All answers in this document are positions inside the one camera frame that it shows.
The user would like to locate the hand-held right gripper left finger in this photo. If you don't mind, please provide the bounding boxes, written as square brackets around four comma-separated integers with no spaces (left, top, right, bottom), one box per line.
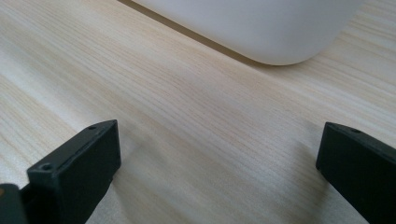
[19,119,122,224]

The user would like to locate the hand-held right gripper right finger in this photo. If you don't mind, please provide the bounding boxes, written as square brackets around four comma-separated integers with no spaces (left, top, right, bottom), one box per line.
[315,121,396,224]

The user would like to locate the white plastic container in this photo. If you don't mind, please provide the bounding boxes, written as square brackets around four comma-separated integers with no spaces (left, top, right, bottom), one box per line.
[130,0,366,66]

